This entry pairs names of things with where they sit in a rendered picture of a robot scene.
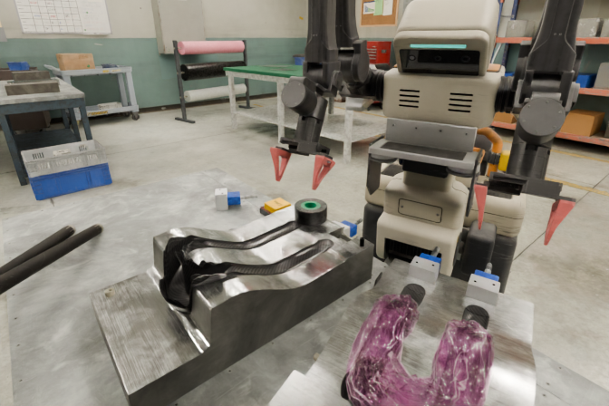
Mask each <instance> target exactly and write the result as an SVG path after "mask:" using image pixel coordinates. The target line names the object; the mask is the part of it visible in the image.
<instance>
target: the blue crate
mask: <svg viewBox="0 0 609 406"><path fill-rule="evenodd" d="M27 175H28V173H27ZM28 178H29V175H28ZM29 181H30V184H31V187H32V190H33V192H34V196H35V198H36V200H43V199H48V198H54V197H58V196H62V195H66V194H70V193H74V192H78V191H82V190H86V189H93V188H97V187H100V186H105V185H109V184H111V183H112V180H111V173H110V170H109V164H108V162H106V163H102V164H97V165H92V166H88V167H83V168H78V169H70V170H66V171H61V172H56V173H52V174H47V175H42V176H37V177H32V178H29Z"/></svg>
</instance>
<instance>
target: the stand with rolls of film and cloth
mask: <svg viewBox="0 0 609 406"><path fill-rule="evenodd" d="M172 42H173V49H174V56H175V64H176V70H177V77H178V85H179V97H180V105H181V111H182V118H180V117H175V120H177V121H184V122H188V123H192V124H193V123H196V122H195V121H193V120H188V119H187V114H186V107H185V100H186V102H194V101H200V100H206V99H212V98H218V97H224V96H229V86H220V87H213V88H206V89H199V90H192V91H185V92H183V85H182V80H184V81H192V80H201V79H210V78H218V77H228V75H226V71H223V68H224V67H238V66H247V40H243V42H242V41H188V42H179V43H178V42H177V40H172ZM242 52H243V55H244V61H230V62H215V63H187V64H182V65H180V63H179V53H180V54H182V55H183V54H205V53H242ZM241 93H245V94H246V106H244V105H238V108H244V109H252V108H255V107H250V100H249V84H248V78H245V84H243V83H242V84H235V95H236V94H241ZM184 98H185V100H184Z"/></svg>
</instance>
